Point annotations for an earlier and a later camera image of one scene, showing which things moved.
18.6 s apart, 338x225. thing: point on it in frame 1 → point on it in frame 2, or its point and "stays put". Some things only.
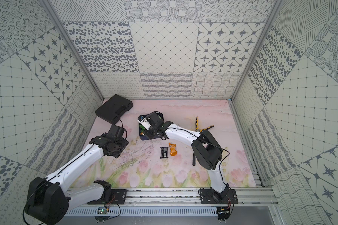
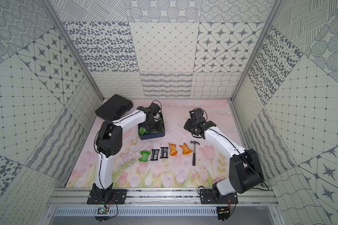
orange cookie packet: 172,149 stays put
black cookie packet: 164,152 stays put
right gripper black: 150,136 → 187,126
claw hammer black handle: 194,160 stays put
